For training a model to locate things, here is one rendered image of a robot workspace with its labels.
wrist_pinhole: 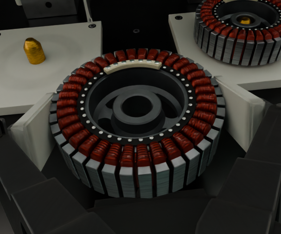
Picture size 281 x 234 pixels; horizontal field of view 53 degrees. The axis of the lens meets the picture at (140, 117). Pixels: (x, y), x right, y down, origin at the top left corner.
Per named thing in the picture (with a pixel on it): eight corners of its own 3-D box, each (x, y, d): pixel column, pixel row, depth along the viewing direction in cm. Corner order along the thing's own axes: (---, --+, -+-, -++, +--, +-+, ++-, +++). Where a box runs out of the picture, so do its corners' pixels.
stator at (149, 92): (239, 192, 17) (254, 158, 14) (53, 212, 17) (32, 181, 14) (197, 74, 24) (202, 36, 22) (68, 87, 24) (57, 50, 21)
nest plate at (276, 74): (331, 82, 30) (336, 73, 29) (190, 96, 29) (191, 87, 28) (273, 12, 40) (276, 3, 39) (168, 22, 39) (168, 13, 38)
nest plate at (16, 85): (102, 105, 29) (100, 97, 28) (-44, 120, 29) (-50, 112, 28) (102, 28, 39) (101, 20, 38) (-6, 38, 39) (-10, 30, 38)
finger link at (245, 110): (251, 101, 14) (266, 100, 14) (211, 75, 20) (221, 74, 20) (249, 157, 15) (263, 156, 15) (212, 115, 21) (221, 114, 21)
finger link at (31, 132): (37, 180, 14) (22, 181, 14) (63, 130, 21) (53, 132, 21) (24, 125, 13) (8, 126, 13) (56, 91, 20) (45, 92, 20)
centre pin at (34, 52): (44, 63, 32) (36, 43, 30) (27, 65, 32) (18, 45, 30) (46, 53, 34) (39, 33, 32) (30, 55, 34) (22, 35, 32)
